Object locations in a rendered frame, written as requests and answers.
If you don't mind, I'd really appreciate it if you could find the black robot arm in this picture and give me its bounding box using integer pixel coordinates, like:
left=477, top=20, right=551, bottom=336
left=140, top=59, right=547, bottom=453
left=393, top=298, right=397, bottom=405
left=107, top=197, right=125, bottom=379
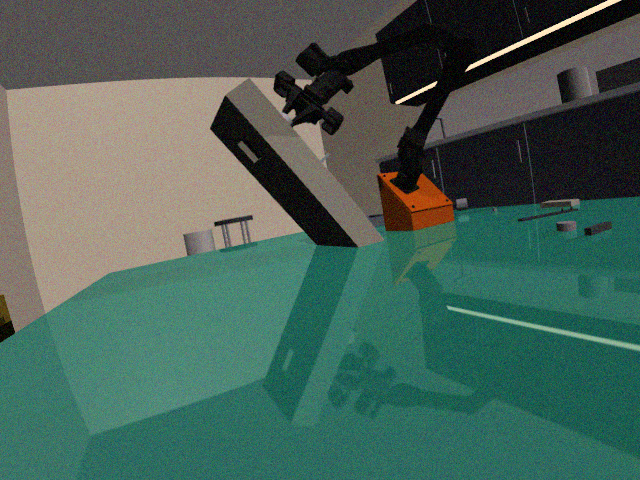
left=296, top=22, right=477, bottom=195

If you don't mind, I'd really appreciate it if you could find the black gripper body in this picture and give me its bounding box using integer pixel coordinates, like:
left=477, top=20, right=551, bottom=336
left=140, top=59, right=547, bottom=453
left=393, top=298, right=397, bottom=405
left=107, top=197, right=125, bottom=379
left=273, top=71, right=344, bottom=135

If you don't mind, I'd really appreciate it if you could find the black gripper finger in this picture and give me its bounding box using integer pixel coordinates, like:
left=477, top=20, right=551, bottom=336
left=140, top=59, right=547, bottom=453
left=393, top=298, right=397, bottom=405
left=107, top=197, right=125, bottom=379
left=292, top=104, right=322, bottom=126
left=282, top=87, right=300, bottom=114

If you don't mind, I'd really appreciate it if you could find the grey short cylinder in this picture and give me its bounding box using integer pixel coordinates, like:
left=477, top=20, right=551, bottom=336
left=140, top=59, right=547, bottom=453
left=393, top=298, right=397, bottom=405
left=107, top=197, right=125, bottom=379
left=556, top=221, right=577, bottom=232

